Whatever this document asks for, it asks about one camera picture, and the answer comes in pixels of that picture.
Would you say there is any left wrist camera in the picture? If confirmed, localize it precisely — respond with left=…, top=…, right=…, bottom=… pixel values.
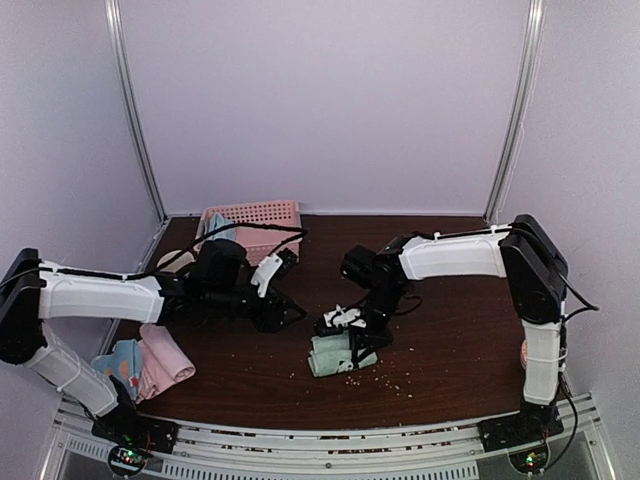
left=250, top=248, right=298, bottom=298

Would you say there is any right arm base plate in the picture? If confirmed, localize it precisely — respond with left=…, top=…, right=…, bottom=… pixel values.
left=477, top=410, right=564, bottom=452

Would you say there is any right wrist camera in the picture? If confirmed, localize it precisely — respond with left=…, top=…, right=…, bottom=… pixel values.
left=314, top=305, right=367, bottom=337

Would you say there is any right circuit board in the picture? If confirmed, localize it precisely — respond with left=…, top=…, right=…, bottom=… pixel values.
left=509, top=447, right=550, bottom=474

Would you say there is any left circuit board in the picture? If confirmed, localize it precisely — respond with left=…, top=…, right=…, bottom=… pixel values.
left=107, top=445, right=152, bottom=477

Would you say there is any pink towel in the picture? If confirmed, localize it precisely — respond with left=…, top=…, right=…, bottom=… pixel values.
left=136, top=324, right=196, bottom=403

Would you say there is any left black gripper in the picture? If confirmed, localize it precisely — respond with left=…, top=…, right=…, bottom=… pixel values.
left=205, top=283, right=307, bottom=334

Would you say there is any orange patterned coaster stack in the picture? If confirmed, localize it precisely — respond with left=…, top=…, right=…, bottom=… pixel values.
left=520, top=339, right=528, bottom=370

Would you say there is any right aluminium post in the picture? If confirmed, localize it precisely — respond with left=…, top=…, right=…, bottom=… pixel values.
left=483, top=0, right=546, bottom=224

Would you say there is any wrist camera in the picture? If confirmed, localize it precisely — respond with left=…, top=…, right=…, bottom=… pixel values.
left=250, top=248, right=298, bottom=298
left=314, top=305, right=367, bottom=337

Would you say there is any circuit board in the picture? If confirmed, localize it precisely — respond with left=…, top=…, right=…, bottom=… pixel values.
left=509, top=447, right=550, bottom=474
left=107, top=445, right=152, bottom=477

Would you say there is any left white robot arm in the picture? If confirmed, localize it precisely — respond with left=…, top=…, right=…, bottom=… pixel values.
left=1, top=239, right=306, bottom=444

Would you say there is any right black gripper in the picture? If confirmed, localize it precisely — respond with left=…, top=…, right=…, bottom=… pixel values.
left=349, top=285, right=406, bottom=363

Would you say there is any blue patterned towel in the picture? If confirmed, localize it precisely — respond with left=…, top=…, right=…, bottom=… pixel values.
left=90, top=339, right=142, bottom=400

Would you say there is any green towel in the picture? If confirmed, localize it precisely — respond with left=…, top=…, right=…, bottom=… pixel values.
left=307, top=334, right=359, bottom=378

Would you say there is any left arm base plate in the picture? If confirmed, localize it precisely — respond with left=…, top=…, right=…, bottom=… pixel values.
left=91, top=416, right=179, bottom=454

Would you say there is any light blue towel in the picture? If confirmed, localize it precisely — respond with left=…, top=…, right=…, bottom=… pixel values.
left=203, top=212, right=236, bottom=242

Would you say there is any aluminium post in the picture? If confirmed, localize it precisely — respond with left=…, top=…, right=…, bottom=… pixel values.
left=483, top=0, right=546, bottom=224
left=104, top=0, right=168, bottom=223

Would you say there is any left aluminium post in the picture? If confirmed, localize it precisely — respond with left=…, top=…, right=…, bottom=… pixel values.
left=104, top=0, right=168, bottom=223

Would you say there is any pink plastic basket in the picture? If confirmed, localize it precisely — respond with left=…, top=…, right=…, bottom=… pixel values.
left=199, top=200, right=304, bottom=266

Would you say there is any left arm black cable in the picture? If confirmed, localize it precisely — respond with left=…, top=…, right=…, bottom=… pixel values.
left=124, top=224, right=310, bottom=281

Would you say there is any patterned ceramic mug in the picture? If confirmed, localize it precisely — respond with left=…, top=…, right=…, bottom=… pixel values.
left=156, top=250, right=196, bottom=273

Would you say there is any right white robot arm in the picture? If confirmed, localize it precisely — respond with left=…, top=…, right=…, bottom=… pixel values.
left=324, top=214, right=568, bottom=442

